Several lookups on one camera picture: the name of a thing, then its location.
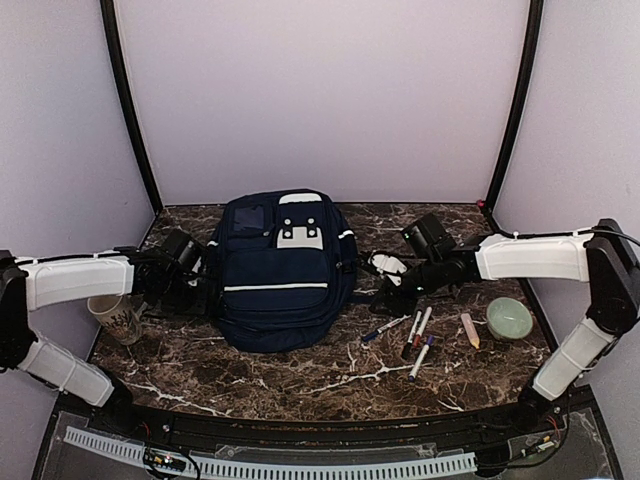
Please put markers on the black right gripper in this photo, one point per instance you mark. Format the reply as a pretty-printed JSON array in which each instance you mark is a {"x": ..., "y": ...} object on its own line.
[{"x": 399, "y": 305}]

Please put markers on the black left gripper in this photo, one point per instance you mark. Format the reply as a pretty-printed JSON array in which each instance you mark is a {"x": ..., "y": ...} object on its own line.
[{"x": 202, "y": 303}]

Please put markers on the navy blue student backpack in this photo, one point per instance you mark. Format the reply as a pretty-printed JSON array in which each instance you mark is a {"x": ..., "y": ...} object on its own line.
[{"x": 284, "y": 265}]

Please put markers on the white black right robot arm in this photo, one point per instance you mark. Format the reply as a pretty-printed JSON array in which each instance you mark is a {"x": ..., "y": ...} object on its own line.
[{"x": 601, "y": 257}]

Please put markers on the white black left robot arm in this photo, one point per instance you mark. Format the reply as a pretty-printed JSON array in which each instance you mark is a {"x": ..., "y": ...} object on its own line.
[{"x": 29, "y": 284}]

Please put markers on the white marker blue cap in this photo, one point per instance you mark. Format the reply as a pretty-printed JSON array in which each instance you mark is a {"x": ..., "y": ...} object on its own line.
[{"x": 380, "y": 330}]

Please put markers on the white marker red cap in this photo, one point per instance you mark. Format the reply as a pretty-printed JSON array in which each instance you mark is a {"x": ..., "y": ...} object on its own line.
[{"x": 422, "y": 326}]

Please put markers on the white marker black cap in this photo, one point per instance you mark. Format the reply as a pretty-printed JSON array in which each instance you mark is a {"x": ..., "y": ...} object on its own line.
[{"x": 409, "y": 342}]

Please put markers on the white marker purple cap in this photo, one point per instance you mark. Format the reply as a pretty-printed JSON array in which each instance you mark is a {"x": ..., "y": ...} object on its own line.
[{"x": 420, "y": 359}]

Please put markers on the cream patterned ceramic mug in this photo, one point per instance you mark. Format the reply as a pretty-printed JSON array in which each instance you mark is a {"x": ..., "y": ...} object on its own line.
[{"x": 117, "y": 316}]

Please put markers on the pale green ceramic bowl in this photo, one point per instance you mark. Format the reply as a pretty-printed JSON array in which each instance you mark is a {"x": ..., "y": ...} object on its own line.
[{"x": 509, "y": 319}]

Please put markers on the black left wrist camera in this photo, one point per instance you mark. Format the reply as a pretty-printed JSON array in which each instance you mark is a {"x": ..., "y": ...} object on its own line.
[{"x": 186, "y": 252}]

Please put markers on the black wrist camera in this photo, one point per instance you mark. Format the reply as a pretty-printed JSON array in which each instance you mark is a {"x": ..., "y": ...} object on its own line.
[
  {"x": 428, "y": 238},
  {"x": 186, "y": 252}
]

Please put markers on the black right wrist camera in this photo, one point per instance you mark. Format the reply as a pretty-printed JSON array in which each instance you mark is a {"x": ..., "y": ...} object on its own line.
[{"x": 428, "y": 238}]

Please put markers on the black front mounting rail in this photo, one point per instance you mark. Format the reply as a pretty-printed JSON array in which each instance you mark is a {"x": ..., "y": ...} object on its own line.
[{"x": 185, "y": 424}]

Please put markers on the grey slotted cable duct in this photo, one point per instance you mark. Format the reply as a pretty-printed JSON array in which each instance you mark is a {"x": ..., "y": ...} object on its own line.
[{"x": 236, "y": 462}]

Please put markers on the black left corner post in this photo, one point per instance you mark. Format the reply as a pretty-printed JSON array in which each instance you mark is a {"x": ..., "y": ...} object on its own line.
[{"x": 126, "y": 100}]

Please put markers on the black corner post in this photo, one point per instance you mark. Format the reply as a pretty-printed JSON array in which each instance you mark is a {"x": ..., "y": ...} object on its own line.
[
  {"x": 525, "y": 70},
  {"x": 126, "y": 100}
]

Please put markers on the black right corner post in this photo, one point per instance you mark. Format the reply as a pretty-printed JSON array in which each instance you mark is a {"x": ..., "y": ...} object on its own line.
[{"x": 525, "y": 70}]

